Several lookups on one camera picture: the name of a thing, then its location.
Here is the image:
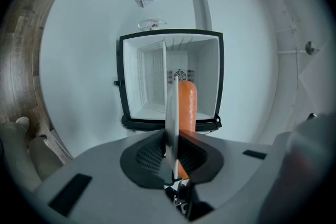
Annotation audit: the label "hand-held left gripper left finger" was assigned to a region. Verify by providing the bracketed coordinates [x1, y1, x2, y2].
[34, 128, 185, 224]

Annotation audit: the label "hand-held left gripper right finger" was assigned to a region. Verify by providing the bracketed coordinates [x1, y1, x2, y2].
[178, 130, 285, 224]

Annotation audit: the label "orange carrot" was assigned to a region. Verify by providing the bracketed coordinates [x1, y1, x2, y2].
[177, 80, 198, 180]

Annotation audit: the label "black mini fridge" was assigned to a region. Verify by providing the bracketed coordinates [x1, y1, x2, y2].
[114, 28, 225, 132]

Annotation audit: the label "person's grey trousers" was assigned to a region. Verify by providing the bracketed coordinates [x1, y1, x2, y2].
[0, 122, 65, 192]

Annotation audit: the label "person's left shoe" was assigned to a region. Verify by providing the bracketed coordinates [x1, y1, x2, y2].
[15, 116, 30, 132]

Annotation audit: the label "grey ceiling dome fixture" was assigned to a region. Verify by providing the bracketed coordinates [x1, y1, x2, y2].
[304, 41, 321, 56]

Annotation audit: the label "clear plastic bottle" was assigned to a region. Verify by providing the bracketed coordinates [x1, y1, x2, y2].
[138, 18, 168, 30]

